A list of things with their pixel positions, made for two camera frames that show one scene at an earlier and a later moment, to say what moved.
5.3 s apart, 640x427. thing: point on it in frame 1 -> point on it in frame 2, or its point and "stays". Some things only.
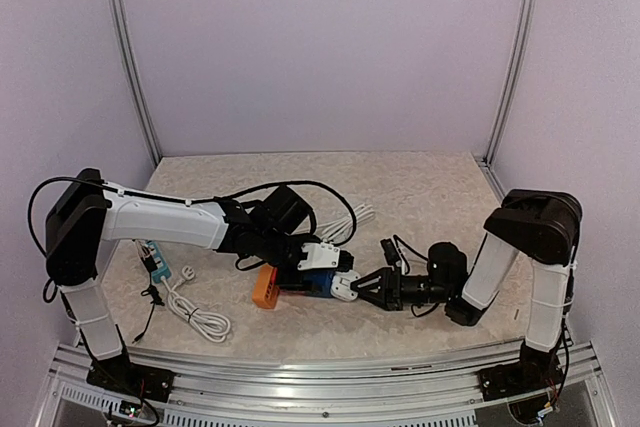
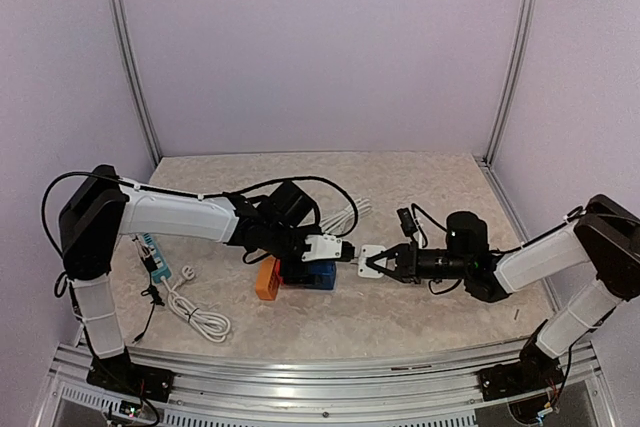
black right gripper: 389,298 -> 407,266
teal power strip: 163,268 stays
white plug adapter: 341,284 -> 368,251
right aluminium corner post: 519,52 stays
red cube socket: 293,289 -> 298,279
